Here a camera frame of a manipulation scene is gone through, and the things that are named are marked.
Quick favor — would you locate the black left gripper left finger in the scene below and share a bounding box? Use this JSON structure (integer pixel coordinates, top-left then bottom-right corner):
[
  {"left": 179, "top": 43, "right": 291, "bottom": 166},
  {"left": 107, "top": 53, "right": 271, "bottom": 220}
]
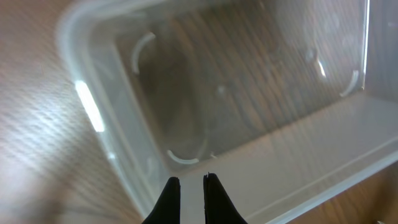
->
[{"left": 142, "top": 177, "right": 180, "bottom": 224}]

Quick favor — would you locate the clear plastic container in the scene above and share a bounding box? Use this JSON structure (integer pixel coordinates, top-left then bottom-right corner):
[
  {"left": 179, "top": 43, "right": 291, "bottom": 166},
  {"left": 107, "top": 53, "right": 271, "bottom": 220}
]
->
[{"left": 57, "top": 0, "right": 397, "bottom": 223}]

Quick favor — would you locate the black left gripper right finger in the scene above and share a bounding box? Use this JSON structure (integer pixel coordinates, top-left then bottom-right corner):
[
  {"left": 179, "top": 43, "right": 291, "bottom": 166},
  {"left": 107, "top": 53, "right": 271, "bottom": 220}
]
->
[{"left": 203, "top": 173, "right": 247, "bottom": 224}]

